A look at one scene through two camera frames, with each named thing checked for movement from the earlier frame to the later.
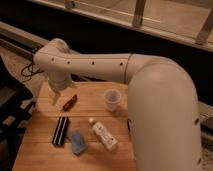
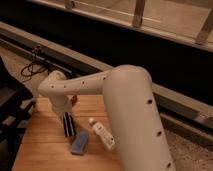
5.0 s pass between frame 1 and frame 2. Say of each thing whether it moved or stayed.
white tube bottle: stayed
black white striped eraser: moved
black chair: stayed
